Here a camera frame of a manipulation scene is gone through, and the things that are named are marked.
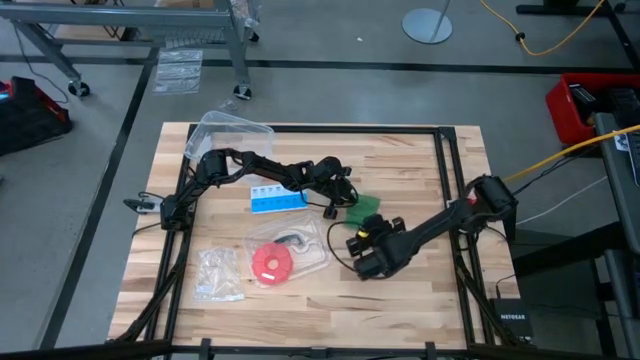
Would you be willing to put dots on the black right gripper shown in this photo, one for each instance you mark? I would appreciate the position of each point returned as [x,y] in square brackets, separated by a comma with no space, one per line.
[382,242]

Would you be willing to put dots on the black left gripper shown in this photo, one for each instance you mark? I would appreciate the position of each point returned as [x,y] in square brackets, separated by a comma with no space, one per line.
[332,180]

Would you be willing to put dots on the green bandage roll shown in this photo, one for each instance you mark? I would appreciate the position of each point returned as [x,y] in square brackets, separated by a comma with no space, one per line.
[362,205]

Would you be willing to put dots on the large clear zip bag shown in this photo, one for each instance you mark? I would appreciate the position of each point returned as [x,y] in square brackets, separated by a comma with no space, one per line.
[310,260]

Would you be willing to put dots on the blue white weekly pill organizer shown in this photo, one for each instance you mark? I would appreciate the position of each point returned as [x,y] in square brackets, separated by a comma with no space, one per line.
[277,199]

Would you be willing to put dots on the red round pill organizer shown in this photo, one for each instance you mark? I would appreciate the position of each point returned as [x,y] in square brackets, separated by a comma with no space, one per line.
[272,264]

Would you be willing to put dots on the small clear plastic bag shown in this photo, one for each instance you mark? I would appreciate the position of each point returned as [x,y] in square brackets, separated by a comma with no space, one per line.
[218,274]

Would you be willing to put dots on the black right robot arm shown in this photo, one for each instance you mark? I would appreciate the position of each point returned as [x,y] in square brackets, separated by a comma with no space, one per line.
[435,225]

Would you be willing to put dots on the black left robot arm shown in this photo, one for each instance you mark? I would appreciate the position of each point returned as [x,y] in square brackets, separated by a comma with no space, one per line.
[260,167]

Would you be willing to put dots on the clear plastic container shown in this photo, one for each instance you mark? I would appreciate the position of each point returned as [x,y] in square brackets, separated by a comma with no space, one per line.
[230,130]

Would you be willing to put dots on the round grey stand base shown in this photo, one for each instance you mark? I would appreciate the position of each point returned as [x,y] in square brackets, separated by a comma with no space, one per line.
[427,25]

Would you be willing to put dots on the flat clear plastic bag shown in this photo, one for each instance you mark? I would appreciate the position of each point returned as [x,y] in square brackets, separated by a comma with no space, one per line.
[177,72]

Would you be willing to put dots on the red plastic bin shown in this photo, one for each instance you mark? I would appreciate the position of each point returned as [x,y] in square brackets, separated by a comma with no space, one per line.
[562,107]

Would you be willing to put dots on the grey desk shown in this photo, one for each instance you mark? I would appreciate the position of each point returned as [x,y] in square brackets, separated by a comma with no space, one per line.
[622,200]

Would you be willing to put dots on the grey metal cart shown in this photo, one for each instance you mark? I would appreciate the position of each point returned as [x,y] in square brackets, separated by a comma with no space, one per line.
[125,16]

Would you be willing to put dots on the black and red case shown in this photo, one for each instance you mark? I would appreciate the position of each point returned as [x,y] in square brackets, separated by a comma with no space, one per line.
[30,115]

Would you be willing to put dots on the black aluminium table frame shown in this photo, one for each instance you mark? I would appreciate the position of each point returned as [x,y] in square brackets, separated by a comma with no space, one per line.
[350,129]

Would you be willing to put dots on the black NETGEAR network switch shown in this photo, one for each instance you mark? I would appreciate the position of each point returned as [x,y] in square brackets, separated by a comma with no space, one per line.
[512,317]

